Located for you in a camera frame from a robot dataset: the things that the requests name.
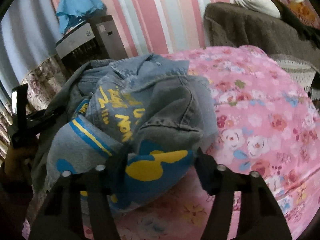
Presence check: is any striped floral curtain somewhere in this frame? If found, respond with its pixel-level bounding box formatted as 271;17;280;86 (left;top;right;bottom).
1;0;67;157

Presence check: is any blue denim jacket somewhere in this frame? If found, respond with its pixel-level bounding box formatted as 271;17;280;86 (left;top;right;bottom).
31;54;217;212

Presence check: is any white patterned bed skirt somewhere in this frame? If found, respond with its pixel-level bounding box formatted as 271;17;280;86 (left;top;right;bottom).
269;54;317;93

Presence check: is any dark brown garment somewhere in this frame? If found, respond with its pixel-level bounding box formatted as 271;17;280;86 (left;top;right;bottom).
271;0;319;48

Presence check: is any pink floral bed sheet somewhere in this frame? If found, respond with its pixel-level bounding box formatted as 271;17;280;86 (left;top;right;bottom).
117;46;319;239

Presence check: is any white folded garment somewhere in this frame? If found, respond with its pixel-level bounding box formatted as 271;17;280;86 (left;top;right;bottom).
234;0;281;19

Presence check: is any brown blanket covered furniture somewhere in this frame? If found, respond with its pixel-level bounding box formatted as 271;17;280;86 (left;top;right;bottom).
204;2;319;72

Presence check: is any blue cloth cover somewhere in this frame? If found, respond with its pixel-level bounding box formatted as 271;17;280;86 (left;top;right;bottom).
56;0;107;35

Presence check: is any grey water dispenser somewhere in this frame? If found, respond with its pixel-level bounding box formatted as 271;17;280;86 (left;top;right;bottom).
56;15;128;73

